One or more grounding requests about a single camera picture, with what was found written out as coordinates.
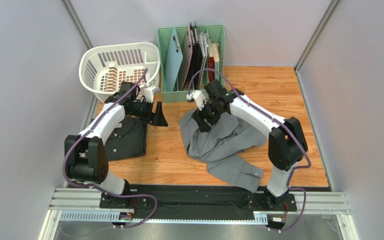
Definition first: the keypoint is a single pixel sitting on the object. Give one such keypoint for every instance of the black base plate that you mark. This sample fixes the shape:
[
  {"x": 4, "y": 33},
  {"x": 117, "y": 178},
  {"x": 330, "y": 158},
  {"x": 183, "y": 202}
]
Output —
[{"x": 195, "y": 201}]

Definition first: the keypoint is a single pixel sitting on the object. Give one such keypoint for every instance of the black folder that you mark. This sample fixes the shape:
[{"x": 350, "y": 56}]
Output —
[{"x": 196, "y": 54}]

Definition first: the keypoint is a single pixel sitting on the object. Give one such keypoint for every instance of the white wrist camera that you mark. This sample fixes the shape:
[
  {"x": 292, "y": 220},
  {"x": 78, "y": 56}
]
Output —
[
  {"x": 150, "y": 92},
  {"x": 197, "y": 97}
]

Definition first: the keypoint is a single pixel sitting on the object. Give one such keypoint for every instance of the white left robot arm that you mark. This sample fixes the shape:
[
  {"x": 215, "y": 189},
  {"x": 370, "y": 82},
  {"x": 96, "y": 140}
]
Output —
[{"x": 85, "y": 162}]

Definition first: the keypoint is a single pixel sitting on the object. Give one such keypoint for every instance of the grey long sleeve shirt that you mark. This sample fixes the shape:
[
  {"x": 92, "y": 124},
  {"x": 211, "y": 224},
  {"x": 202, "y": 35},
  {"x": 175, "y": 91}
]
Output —
[{"x": 219, "y": 149}]

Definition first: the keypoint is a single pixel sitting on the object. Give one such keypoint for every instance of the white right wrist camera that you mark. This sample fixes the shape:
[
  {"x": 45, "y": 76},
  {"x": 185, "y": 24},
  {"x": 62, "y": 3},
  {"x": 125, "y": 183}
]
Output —
[{"x": 197, "y": 97}]

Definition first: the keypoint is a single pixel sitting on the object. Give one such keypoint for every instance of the white slotted cable duct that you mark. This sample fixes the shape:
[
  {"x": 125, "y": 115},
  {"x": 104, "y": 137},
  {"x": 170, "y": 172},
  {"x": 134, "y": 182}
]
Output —
[{"x": 122, "y": 217}]

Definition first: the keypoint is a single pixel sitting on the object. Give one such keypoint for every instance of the light blue clipboard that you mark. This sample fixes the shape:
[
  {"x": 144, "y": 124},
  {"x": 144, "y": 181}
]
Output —
[{"x": 173, "y": 61}]

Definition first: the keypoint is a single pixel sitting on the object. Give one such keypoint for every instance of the pink grey clipboard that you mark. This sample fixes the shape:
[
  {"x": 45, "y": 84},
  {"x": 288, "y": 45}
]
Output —
[{"x": 187, "y": 52}]

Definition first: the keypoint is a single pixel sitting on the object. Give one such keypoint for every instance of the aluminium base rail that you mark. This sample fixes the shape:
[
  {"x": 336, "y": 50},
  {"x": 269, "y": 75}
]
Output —
[{"x": 85, "y": 199}]

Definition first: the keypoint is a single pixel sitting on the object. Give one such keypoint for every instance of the teal book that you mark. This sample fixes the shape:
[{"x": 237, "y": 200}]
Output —
[{"x": 215, "y": 61}]

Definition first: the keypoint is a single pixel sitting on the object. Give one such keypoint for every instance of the red book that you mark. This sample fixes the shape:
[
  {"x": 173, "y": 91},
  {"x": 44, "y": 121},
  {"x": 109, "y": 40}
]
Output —
[{"x": 211, "y": 68}]

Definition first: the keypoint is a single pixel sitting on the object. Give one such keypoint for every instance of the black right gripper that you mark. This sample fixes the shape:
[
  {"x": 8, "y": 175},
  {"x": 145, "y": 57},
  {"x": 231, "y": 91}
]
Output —
[{"x": 206, "y": 115}]

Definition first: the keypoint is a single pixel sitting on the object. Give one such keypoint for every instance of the dark striped folded shirt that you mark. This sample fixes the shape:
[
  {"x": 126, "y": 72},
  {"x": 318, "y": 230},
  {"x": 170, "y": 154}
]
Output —
[{"x": 129, "y": 140}]

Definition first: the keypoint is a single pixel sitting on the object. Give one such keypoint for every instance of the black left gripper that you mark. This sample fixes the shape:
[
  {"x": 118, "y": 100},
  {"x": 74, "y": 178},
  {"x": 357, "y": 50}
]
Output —
[{"x": 157, "y": 118}]

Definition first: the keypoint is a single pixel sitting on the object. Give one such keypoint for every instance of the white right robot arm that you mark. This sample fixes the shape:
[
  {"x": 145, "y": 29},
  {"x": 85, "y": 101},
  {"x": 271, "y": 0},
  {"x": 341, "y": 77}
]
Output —
[{"x": 287, "y": 144}]

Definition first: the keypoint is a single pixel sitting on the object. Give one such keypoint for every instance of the green file organizer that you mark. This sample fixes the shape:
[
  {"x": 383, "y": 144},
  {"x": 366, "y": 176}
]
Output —
[{"x": 215, "y": 32}]

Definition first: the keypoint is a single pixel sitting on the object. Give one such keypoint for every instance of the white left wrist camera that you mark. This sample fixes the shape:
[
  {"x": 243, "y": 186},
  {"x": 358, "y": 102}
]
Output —
[{"x": 150, "y": 92}]

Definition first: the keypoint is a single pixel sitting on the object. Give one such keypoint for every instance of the white plastic laundry basket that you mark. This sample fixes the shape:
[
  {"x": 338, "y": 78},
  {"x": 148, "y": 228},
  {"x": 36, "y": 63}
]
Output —
[{"x": 103, "y": 68}]

